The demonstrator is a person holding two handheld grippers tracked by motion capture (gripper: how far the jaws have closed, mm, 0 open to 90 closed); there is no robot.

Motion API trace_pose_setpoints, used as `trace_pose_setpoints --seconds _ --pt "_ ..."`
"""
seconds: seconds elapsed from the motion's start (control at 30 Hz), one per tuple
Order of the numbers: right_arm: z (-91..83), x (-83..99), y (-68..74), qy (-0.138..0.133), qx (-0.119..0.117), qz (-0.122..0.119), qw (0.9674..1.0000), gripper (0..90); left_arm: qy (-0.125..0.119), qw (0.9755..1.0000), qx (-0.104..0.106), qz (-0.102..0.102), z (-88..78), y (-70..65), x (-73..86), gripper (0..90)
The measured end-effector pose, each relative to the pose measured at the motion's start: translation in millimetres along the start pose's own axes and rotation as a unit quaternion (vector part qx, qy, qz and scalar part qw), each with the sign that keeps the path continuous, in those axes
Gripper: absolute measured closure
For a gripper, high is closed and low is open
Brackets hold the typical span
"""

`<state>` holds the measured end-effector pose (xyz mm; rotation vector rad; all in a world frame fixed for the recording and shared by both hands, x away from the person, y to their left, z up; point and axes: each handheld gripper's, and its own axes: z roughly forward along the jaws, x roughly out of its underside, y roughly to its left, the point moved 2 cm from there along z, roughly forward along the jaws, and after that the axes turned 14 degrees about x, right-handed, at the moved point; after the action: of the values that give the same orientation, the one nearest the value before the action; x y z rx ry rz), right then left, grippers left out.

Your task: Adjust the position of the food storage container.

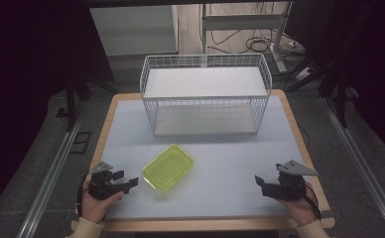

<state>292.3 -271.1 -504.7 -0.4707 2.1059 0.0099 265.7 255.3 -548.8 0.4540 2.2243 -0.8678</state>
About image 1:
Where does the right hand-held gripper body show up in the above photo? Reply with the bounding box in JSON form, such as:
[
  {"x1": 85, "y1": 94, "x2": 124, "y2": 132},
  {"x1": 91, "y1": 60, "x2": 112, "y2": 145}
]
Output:
[{"x1": 261, "y1": 160, "x2": 320, "y2": 201}]

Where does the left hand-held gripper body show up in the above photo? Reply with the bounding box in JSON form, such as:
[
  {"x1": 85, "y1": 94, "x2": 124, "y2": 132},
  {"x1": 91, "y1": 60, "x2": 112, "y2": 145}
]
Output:
[{"x1": 87, "y1": 161, "x2": 130, "y2": 201}]

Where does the yellow-green plastic tray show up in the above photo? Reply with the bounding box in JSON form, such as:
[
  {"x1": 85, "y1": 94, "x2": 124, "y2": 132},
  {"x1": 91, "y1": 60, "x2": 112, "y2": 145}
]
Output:
[{"x1": 142, "y1": 143, "x2": 194, "y2": 193}]

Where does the white wire basket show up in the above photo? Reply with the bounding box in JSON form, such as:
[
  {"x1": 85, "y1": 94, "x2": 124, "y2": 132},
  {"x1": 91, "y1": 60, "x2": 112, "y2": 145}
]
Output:
[{"x1": 139, "y1": 53, "x2": 274, "y2": 138}]

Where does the person's left hand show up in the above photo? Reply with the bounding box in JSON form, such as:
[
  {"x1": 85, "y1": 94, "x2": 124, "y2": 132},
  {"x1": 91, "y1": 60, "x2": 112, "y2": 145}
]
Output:
[{"x1": 80, "y1": 179, "x2": 125, "y2": 224}]

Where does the person's right hand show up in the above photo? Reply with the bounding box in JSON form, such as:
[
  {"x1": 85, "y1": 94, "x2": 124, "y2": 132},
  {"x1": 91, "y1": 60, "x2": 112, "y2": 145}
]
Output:
[{"x1": 274, "y1": 184, "x2": 321, "y2": 228}]

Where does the black stand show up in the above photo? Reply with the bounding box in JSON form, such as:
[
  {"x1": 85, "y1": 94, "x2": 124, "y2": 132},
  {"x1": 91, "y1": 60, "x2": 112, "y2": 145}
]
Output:
[
  {"x1": 286, "y1": 3, "x2": 360, "y2": 129},
  {"x1": 55, "y1": 74, "x2": 119, "y2": 133}
]

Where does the white power strip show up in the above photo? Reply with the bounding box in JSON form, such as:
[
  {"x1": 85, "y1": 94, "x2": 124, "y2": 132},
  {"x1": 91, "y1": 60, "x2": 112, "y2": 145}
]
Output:
[{"x1": 294, "y1": 66, "x2": 316, "y2": 82}]

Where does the grey cabinet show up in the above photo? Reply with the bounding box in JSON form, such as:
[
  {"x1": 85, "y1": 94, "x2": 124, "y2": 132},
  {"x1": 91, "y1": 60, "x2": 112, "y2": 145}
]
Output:
[{"x1": 89, "y1": 4, "x2": 180, "y2": 58}]

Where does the black cable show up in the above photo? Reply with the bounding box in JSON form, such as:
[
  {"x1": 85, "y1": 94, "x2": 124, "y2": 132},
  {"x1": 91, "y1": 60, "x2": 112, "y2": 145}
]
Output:
[{"x1": 301, "y1": 181, "x2": 322, "y2": 221}]

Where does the metal floor rail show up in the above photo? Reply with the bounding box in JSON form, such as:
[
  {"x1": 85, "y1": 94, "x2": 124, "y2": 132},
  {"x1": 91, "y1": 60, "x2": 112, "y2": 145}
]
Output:
[
  {"x1": 321, "y1": 96, "x2": 385, "y2": 238},
  {"x1": 16, "y1": 98, "x2": 89, "y2": 238}
]

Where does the tangle of black floor cables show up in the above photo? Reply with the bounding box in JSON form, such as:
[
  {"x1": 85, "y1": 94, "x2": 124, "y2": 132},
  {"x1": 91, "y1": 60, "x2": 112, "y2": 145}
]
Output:
[{"x1": 208, "y1": 1, "x2": 306, "y2": 58}]

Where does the white metal desk frame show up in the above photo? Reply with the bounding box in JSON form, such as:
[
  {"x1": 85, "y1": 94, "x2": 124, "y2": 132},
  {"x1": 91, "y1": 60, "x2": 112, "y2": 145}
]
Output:
[{"x1": 199, "y1": 1, "x2": 294, "y2": 74}]

